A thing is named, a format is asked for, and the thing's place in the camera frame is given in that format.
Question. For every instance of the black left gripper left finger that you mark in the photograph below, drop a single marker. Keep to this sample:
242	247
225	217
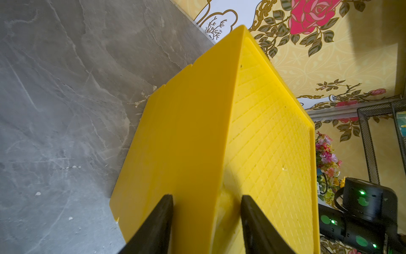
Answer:
153	236

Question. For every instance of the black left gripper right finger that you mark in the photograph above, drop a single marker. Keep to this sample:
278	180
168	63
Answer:
260	236

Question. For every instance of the yellow plastic drawer cabinet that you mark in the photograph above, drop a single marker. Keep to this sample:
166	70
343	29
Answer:
224	127

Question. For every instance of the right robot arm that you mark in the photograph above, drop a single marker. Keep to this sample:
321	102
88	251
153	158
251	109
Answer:
365	217

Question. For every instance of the artificial flower bouquet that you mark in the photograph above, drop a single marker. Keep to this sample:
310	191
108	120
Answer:
328	169

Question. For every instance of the black wire mesh basket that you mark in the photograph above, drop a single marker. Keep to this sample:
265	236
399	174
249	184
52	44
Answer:
384	147

